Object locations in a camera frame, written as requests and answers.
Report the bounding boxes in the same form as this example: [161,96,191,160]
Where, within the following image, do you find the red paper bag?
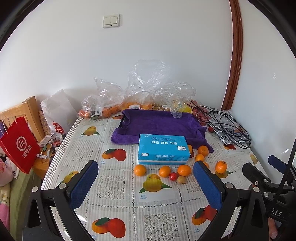
[1,116,40,174]

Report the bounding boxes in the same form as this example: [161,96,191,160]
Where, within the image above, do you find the clear plastic bag right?
[158,82,196,118]

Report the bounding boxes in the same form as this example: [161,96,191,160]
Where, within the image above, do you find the white wall switch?
[103,14,120,28]

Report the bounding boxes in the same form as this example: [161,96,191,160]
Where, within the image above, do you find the brown door frame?
[221,0,243,110]

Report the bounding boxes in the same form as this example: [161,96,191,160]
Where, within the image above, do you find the orange with green stem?
[215,160,227,174]

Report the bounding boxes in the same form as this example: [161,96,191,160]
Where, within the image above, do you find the yellow package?
[171,100,192,113]

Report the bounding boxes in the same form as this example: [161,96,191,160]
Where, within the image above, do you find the orange beside towel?
[197,145,209,157]

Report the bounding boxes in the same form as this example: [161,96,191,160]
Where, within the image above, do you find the wooden chair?
[1,96,50,180]

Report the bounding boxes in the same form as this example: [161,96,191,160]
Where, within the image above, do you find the red fruits bag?
[187,100,211,126]

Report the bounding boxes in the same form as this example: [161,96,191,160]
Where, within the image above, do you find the purple towel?
[111,109,214,153]

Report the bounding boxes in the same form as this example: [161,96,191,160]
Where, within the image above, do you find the black cable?
[187,102,253,149]

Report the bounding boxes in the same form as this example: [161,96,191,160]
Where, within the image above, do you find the orange behind tissue pack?
[188,145,193,154]

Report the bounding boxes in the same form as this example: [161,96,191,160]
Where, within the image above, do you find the clear plastic bag middle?
[120,59,170,111]

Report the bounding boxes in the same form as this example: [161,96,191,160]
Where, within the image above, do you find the right hand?
[268,218,278,241]

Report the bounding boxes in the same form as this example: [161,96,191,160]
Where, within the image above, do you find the clear plastic bag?
[158,82,196,118]
[78,78,125,120]
[120,59,170,111]

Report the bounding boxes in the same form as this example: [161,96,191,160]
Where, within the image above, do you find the small red fruit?
[169,172,178,181]

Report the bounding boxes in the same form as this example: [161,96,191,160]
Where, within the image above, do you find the blue tissue pack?
[137,134,190,165]

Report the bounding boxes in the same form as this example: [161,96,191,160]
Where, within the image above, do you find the white plastic bag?
[41,89,77,138]

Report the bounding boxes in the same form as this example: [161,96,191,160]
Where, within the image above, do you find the small brown kiwi fruit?
[177,176,187,184]

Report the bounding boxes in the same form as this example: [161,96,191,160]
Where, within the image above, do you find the grey checked packaged cloth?
[208,110,251,149]

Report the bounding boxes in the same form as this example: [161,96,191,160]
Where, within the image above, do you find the clear plastic bag left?
[78,78,125,120]

